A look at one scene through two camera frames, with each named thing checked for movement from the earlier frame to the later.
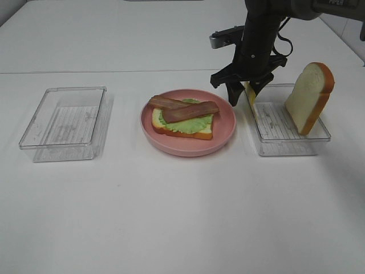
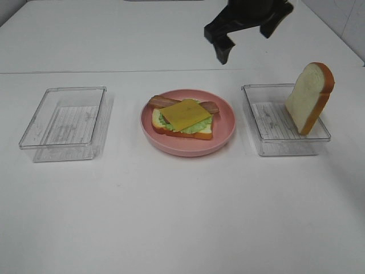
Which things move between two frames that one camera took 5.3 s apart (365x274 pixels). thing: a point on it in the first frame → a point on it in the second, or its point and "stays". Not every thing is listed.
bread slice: [312, 88] stays
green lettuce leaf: [189, 125] stays
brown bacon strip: [161, 102] stays
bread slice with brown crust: [206, 133] stays
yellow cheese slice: [251, 95] → [185, 114]
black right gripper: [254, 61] → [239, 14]
